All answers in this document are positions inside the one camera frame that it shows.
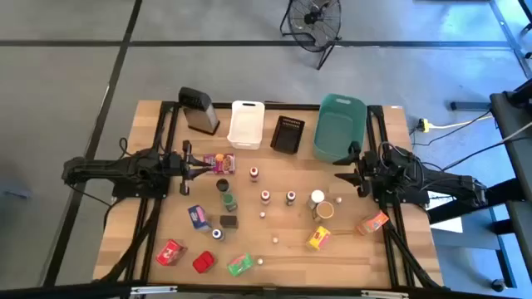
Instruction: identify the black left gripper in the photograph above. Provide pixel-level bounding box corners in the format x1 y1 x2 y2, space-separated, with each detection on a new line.
167 140 214 197

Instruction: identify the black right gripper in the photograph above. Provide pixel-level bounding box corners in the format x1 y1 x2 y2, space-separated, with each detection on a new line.
332 140 377 199

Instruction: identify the green spice jar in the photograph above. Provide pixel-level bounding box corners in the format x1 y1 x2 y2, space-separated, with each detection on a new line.
222 192 239 213

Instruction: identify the blue and pink carton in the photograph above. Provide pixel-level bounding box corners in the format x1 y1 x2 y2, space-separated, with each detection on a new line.
187 204 212 233

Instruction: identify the small yellow box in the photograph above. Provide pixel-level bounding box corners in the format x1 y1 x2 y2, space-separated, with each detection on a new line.
305 225 333 252

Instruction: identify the red snack box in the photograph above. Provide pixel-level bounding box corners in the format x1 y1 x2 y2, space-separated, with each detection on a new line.
155 238 188 267

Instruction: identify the pink snack box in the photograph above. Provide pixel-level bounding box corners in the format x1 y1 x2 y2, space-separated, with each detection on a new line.
202 152 236 175

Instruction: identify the white-lidded spice jar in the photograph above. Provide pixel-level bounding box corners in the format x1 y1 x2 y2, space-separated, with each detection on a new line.
307 189 326 210

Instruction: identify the teal plastic bin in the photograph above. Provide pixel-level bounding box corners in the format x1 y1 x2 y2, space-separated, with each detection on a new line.
313 93 368 164

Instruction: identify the small orange box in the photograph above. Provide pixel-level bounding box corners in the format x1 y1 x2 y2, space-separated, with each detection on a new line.
356 210 391 237

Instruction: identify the white plastic bin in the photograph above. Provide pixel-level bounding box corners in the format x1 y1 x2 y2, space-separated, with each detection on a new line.
226 100 266 150

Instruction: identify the small black plastic basket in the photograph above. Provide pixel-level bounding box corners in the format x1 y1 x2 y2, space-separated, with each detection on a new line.
269 115 306 155

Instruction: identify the small red plastic container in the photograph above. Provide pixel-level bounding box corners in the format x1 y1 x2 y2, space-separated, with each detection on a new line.
192 250 216 274

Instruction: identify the green cereal box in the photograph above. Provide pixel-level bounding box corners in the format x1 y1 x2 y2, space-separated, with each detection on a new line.
226 252 254 277

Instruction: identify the white printed paper sheet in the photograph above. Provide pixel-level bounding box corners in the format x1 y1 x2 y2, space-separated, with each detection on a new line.
430 194 463 233

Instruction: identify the dark metal floor bar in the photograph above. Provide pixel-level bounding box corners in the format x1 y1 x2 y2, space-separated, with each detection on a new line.
451 101 491 112

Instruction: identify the black floor fan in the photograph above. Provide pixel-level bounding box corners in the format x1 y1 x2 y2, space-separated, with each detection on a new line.
278 0 343 71

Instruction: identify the black crossbar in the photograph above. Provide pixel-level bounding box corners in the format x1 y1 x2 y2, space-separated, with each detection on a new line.
0 278 532 299

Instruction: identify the black neighbouring workstation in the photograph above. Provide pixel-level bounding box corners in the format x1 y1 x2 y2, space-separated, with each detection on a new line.
427 78 532 290

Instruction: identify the metal box grater black handle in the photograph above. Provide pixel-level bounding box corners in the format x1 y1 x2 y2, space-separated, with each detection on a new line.
178 86 221 136

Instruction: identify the black cable bundle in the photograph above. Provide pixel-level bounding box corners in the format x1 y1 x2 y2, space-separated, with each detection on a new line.
97 198 163 284
384 219 440 288

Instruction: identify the black floor cable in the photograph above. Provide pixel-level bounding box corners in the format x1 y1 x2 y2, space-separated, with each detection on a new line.
409 110 494 149
440 135 532 172

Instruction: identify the silver metal bracket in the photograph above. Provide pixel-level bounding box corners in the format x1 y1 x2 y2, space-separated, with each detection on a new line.
130 284 179 296
360 289 411 299

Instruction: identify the yellow extension cable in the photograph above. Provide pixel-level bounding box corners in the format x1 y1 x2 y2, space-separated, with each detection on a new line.
427 114 496 128

